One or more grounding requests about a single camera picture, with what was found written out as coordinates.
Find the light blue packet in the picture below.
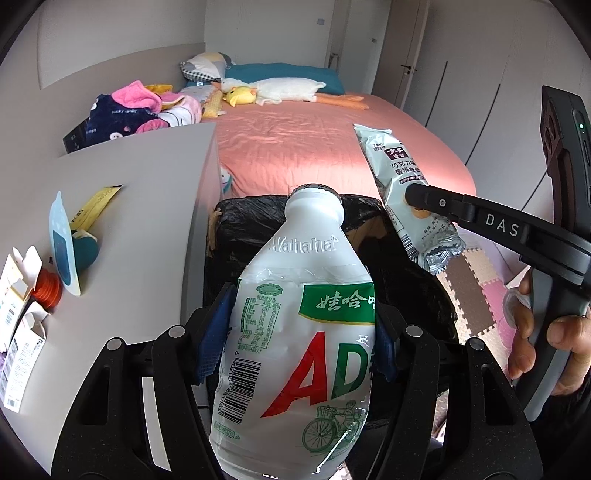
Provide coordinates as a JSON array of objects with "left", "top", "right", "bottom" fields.
[{"left": 48, "top": 191, "right": 82, "bottom": 296}]

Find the yellow long plush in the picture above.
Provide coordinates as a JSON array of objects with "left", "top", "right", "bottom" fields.
[{"left": 203, "top": 90, "right": 227, "bottom": 121}]

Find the bed with pink sheet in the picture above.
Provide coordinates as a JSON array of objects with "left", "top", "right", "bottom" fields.
[{"left": 178, "top": 88, "right": 477, "bottom": 200}]

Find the yellow duck plush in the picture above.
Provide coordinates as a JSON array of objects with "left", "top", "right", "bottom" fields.
[{"left": 224, "top": 86, "right": 258, "bottom": 107}]

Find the white plastic drink bottle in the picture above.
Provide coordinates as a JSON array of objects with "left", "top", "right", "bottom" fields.
[{"left": 209, "top": 184, "right": 377, "bottom": 480}]

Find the white cardboard box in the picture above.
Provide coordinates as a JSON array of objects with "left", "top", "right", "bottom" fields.
[
  {"left": 0, "top": 247, "right": 44, "bottom": 319},
  {"left": 0, "top": 302, "right": 51, "bottom": 411}
]

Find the white room door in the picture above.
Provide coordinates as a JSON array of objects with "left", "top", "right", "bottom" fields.
[{"left": 388, "top": 0, "right": 428, "bottom": 112}]

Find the teal round lid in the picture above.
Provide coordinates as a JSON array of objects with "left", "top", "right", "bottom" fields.
[{"left": 71, "top": 228, "right": 100, "bottom": 271}]

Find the yellow packet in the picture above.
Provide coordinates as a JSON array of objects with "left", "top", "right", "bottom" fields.
[{"left": 69, "top": 186, "right": 123, "bottom": 230}]

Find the navy patterned garment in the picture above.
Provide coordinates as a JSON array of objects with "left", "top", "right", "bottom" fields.
[{"left": 85, "top": 95, "right": 160, "bottom": 148}]

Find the pink fleece garment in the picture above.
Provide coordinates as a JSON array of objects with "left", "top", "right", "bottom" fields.
[{"left": 112, "top": 80, "right": 162, "bottom": 114}]

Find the foam puzzle floor mat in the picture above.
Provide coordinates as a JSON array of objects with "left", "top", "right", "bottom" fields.
[{"left": 436, "top": 247, "right": 527, "bottom": 354}]

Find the white wardrobe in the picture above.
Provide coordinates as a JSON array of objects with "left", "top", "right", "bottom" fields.
[{"left": 425, "top": 0, "right": 591, "bottom": 222}]

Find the black box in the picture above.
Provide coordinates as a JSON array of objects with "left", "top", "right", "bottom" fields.
[{"left": 62, "top": 117, "right": 90, "bottom": 154}]

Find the silver snack wrapper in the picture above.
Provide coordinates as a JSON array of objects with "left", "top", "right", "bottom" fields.
[{"left": 353, "top": 124, "right": 464, "bottom": 276}]

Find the person's right hand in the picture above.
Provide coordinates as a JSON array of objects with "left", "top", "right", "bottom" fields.
[{"left": 508, "top": 272, "right": 591, "bottom": 397}]

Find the white goose plush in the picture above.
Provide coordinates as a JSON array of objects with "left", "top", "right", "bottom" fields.
[{"left": 221, "top": 77, "right": 370, "bottom": 112}]

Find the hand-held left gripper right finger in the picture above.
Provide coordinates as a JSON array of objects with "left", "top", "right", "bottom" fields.
[{"left": 369, "top": 305, "right": 546, "bottom": 480}]

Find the white and pink garment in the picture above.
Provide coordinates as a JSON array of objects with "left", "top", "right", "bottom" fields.
[{"left": 152, "top": 92, "right": 204, "bottom": 129}]

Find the checked grey pillow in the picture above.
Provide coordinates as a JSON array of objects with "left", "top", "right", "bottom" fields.
[{"left": 179, "top": 52, "right": 236, "bottom": 84}]

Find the person's right forearm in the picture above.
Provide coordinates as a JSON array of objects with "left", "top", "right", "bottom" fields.
[{"left": 531, "top": 392, "right": 591, "bottom": 480}]

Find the teal pillow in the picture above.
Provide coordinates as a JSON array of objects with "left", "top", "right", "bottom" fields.
[{"left": 225, "top": 64, "right": 346, "bottom": 95}]

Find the trash bin with black bag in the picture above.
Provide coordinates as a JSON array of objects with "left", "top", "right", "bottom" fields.
[{"left": 205, "top": 194, "right": 460, "bottom": 428}]

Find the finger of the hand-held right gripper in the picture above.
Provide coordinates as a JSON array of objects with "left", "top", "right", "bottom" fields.
[{"left": 404, "top": 183, "right": 478, "bottom": 227}]

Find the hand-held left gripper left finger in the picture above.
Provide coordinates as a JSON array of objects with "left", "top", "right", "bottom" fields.
[{"left": 51, "top": 281, "right": 241, "bottom": 480}]

